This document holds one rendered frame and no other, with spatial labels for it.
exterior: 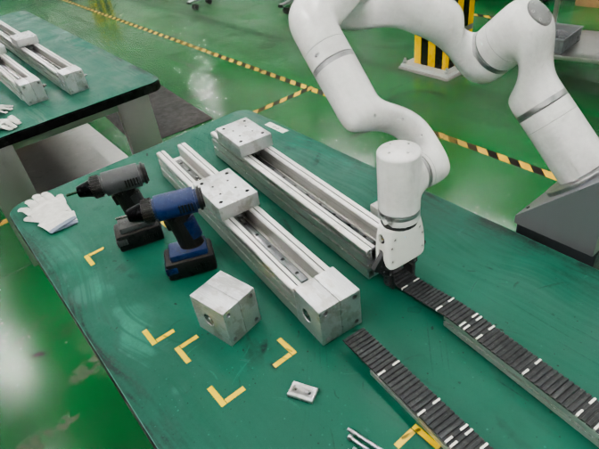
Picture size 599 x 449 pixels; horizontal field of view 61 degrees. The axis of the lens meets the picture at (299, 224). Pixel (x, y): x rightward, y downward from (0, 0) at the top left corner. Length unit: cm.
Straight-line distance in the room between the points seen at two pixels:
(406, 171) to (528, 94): 44
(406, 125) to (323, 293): 37
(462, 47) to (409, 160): 44
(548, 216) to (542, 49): 37
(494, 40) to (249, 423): 96
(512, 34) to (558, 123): 22
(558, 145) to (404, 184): 45
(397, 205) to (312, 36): 36
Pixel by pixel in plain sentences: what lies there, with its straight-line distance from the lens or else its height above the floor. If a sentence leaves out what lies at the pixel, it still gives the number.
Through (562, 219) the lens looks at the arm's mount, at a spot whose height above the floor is 84.
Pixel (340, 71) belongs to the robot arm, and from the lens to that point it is 101.
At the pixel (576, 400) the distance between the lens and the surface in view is 99.
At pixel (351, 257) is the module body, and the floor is 81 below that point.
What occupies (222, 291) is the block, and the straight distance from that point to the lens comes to 107.
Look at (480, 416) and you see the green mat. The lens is 97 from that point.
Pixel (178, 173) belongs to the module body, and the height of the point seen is 86.
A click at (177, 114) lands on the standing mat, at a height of 1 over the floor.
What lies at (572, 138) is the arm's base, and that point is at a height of 99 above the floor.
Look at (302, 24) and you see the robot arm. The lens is 105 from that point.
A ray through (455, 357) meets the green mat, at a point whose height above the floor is 78.
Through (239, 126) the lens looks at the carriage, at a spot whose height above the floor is 90.
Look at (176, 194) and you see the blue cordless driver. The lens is 117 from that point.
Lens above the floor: 159
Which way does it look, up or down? 37 degrees down
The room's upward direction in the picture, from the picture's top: 8 degrees counter-clockwise
